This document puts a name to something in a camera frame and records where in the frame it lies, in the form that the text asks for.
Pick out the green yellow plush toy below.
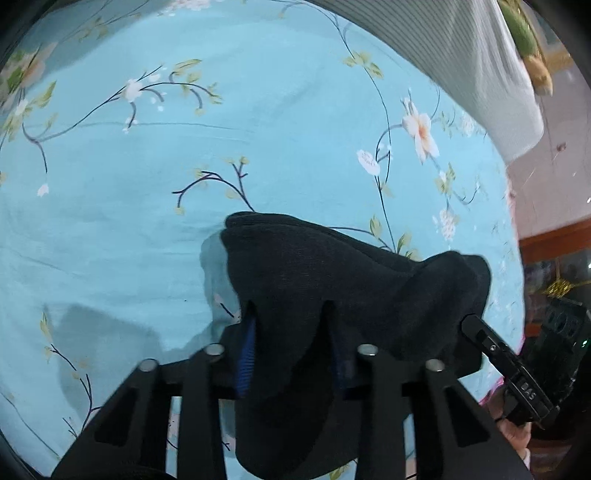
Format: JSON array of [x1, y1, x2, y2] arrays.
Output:
[[498, 1, 554, 96]]

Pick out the black knit pants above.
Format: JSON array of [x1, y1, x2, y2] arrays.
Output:
[[221, 212, 491, 479]]

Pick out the light blue floral bedsheet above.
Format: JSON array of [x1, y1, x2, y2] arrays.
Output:
[[1, 1, 524, 475]]

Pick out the person right hand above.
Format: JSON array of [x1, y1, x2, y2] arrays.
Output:
[[483, 387, 532, 469]]

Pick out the grey striped bolster pillow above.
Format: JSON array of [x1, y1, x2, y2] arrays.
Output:
[[318, 1, 544, 163]]

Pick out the wooden glass cabinet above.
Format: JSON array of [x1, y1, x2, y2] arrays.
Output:
[[519, 218, 590, 338]]

